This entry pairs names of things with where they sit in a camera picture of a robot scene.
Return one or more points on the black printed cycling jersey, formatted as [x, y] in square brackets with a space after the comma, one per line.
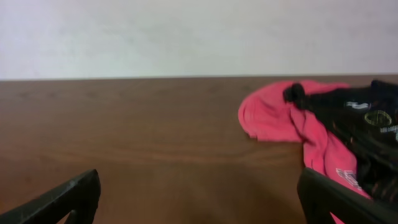
[365, 120]

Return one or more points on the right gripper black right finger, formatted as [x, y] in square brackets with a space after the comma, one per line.
[322, 199]

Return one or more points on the red printed t-shirt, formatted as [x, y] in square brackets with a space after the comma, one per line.
[264, 115]

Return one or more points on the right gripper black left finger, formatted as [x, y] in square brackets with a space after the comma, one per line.
[77, 200]

